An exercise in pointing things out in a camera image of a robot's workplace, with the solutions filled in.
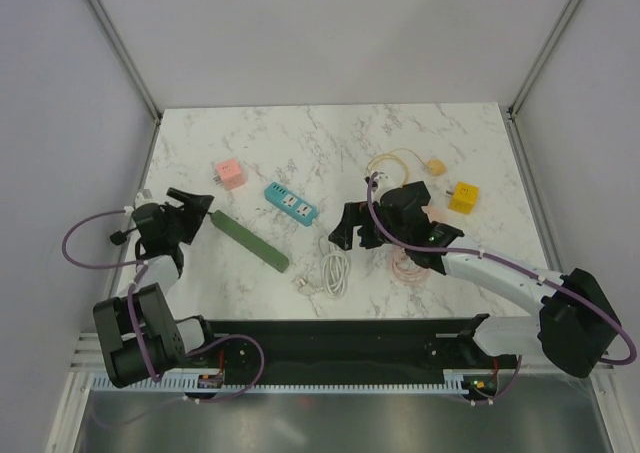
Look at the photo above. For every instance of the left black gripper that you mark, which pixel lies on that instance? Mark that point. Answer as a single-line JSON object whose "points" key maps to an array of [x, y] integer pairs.
{"points": [[193, 213]]}

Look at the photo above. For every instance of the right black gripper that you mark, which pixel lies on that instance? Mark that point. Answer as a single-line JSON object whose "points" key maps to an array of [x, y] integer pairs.
{"points": [[354, 214]]}

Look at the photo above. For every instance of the pink cube socket adapter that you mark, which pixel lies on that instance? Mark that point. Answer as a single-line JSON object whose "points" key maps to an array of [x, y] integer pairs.
{"points": [[229, 174]]}

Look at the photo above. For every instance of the green power strip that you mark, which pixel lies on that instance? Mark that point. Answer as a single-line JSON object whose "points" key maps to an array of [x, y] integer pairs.
{"points": [[250, 241]]}

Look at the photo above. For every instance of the teal power strip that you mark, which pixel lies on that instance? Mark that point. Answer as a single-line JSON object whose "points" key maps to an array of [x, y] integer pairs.
{"points": [[291, 204]]}

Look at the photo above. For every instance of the round pink power socket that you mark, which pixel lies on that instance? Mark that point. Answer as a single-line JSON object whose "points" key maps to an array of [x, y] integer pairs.
{"points": [[435, 214]]}

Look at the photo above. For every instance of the yellow charger plug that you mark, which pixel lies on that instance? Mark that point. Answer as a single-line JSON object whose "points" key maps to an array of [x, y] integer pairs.
{"points": [[436, 167]]}

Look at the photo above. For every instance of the yellow cube socket adapter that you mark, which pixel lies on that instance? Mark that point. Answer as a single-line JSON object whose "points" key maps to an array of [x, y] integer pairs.
{"points": [[463, 198]]}

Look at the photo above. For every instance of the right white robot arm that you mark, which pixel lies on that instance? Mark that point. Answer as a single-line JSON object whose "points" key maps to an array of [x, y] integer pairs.
{"points": [[568, 319]]}

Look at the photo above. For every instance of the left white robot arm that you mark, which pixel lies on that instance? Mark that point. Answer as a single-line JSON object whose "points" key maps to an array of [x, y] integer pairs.
{"points": [[138, 335]]}

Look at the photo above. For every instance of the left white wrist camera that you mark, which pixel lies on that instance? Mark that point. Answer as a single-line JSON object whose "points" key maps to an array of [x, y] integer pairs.
{"points": [[143, 197]]}

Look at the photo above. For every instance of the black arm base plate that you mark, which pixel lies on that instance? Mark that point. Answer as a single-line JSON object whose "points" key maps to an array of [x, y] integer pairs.
{"points": [[344, 351]]}

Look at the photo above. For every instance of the white slotted cable duct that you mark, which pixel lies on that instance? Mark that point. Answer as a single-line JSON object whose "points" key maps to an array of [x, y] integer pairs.
{"points": [[192, 383]]}

